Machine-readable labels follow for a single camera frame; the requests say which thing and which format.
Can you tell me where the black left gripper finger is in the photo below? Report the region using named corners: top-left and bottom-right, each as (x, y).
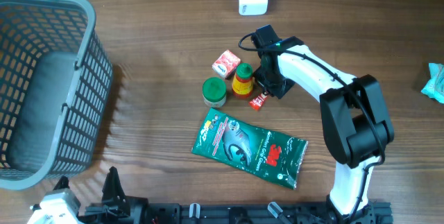
top-left (101, 166), bottom-right (126, 205)
top-left (53, 176), bottom-right (69, 191)

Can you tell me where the red chilli sauce bottle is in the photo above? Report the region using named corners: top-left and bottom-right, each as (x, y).
top-left (232, 63), bottom-right (253, 98)

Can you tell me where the red Nescafe sachet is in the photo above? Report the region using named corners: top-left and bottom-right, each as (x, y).
top-left (249, 93), bottom-right (268, 111)

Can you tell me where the small red white box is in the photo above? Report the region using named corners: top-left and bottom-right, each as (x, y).
top-left (212, 50), bottom-right (241, 79)

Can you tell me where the green lid jar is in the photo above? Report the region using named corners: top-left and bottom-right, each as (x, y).
top-left (202, 77), bottom-right (227, 108)

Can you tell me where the green 3M gloves packet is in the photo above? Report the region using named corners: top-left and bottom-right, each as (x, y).
top-left (191, 108), bottom-right (308, 189)

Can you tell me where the light blue tissue packet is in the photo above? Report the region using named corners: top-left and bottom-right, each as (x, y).
top-left (421, 63), bottom-right (444, 104)

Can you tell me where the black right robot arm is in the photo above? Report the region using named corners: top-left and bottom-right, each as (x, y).
top-left (248, 25), bottom-right (395, 223)

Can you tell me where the grey plastic shopping basket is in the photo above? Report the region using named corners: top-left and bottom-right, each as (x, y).
top-left (1, 0), bottom-right (113, 190)

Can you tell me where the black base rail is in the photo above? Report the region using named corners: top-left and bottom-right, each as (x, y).
top-left (84, 196), bottom-right (393, 224)

